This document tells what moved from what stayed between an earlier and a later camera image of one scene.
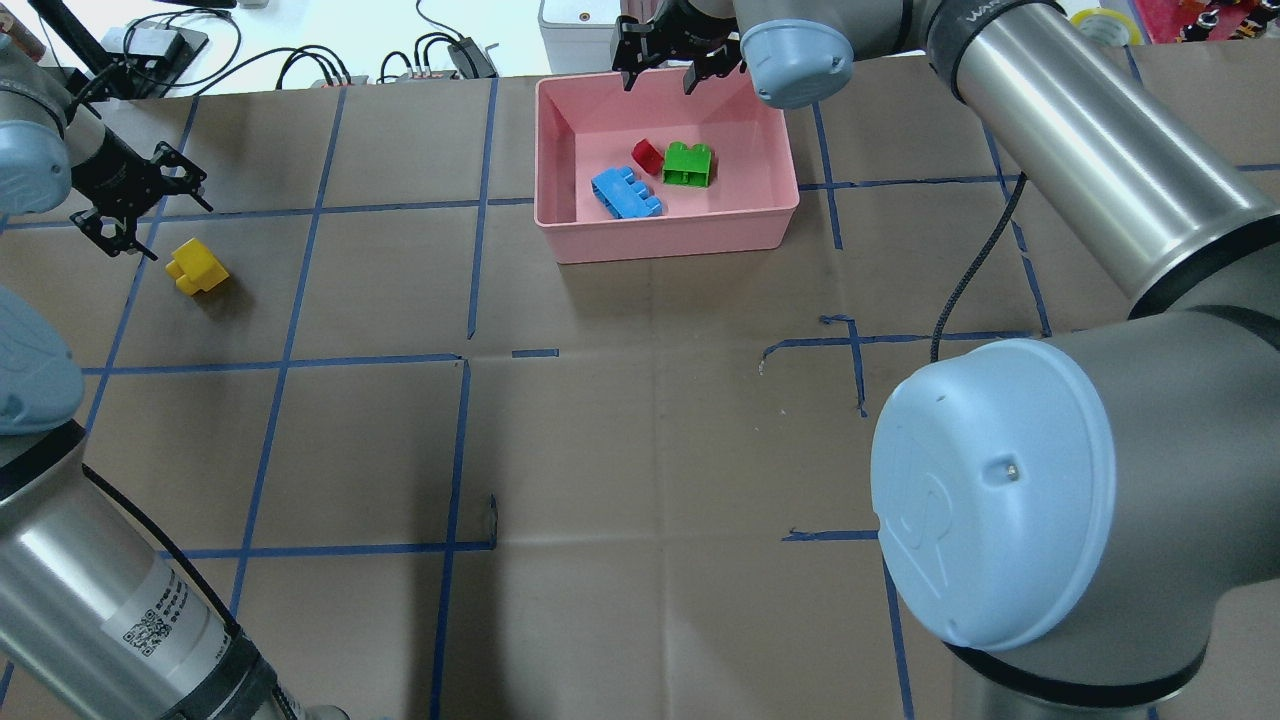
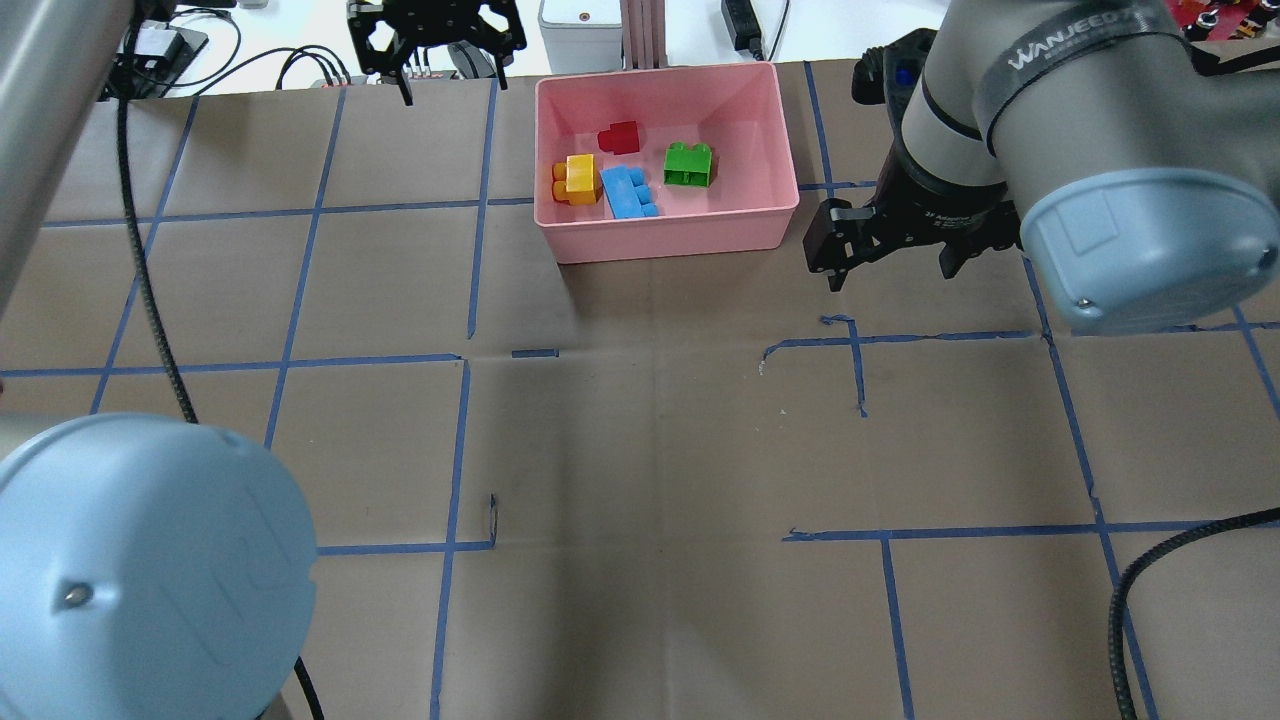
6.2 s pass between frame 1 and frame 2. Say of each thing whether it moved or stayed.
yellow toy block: moved
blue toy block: stayed
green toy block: stayed
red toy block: moved
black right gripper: moved
